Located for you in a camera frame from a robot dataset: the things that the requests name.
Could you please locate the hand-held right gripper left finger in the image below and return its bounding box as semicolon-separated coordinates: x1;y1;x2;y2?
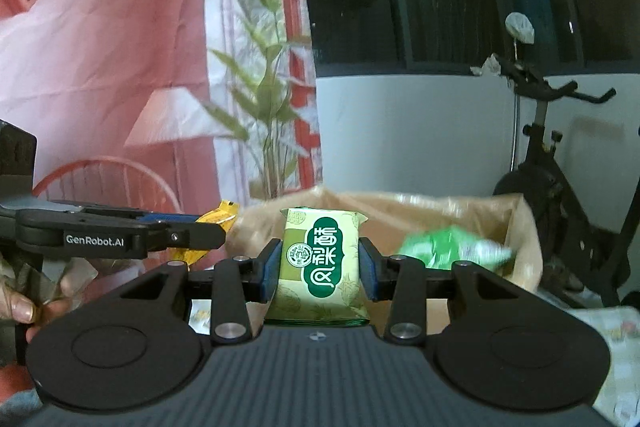
120;238;282;345

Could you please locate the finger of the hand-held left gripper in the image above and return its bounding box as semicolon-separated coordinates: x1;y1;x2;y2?
149;223;226;254
50;201;202;227

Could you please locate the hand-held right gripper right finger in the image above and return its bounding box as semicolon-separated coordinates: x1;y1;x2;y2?
358;237;527;345

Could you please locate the yellow snack packet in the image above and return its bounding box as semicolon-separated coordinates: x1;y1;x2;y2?
172;200;241;266

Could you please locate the light green snack packet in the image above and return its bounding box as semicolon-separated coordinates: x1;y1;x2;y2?
264;206;372;328

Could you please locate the brown cardboard box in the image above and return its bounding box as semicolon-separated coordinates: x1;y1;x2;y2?
225;187;546;339

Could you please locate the green snack bag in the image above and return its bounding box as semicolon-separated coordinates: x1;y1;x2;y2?
397;226;517;271

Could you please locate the person's left hand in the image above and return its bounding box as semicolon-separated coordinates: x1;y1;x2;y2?
0;257;77;344

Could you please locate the blue cloth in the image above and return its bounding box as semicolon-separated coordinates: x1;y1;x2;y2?
0;384;43;427

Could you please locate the black exercise bike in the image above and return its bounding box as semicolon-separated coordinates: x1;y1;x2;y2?
492;56;640;309

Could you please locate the crumpled pale wrapper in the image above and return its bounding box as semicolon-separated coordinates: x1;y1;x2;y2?
470;53;504;78

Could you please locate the checkered folding table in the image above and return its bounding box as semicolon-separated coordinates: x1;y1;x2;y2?
569;304;640;427

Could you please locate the printed wall cloth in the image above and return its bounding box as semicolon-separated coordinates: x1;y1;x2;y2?
0;0;327;210

